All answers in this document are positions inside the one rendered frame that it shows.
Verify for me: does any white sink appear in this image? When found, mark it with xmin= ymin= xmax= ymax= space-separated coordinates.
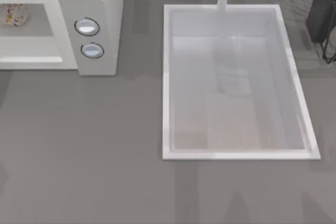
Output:
xmin=161 ymin=4 xmax=322 ymax=162

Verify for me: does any pale microwave oven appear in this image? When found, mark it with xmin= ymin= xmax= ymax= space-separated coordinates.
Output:
xmin=0 ymin=0 xmax=124 ymax=77

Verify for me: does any small round microwave knob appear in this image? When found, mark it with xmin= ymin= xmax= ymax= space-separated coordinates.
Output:
xmin=80 ymin=42 xmax=105 ymax=59

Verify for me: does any large round microwave knob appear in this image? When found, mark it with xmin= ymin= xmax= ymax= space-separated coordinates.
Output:
xmin=74 ymin=17 xmax=100 ymax=37

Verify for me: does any speckled bread loaf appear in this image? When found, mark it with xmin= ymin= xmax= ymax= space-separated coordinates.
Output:
xmin=0 ymin=3 xmax=31 ymax=27

